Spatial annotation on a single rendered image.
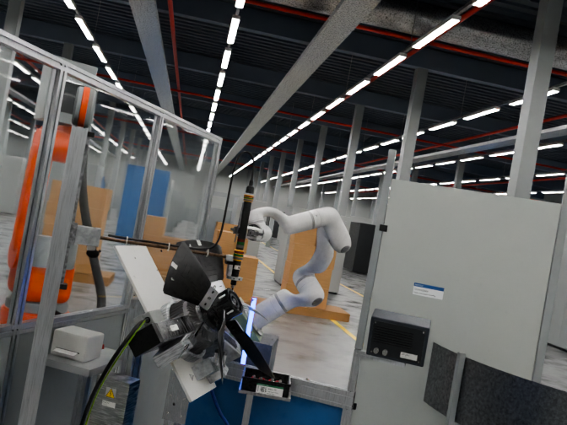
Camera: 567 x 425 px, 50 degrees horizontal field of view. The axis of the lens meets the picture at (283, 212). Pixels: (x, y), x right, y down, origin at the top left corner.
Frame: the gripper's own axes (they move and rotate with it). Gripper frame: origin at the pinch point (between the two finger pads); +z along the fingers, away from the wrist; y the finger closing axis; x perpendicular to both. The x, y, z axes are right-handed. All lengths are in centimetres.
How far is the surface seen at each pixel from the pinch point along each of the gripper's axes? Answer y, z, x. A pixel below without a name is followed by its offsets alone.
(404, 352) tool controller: -74, -32, -41
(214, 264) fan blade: 9.8, 0.1, -16.2
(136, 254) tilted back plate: 40.7, 12.8, -17.4
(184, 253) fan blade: 11.1, 30.8, -11.6
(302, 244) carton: 158, -803, -23
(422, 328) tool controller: -80, -29, -28
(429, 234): -72, -179, 16
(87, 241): 49, 38, -14
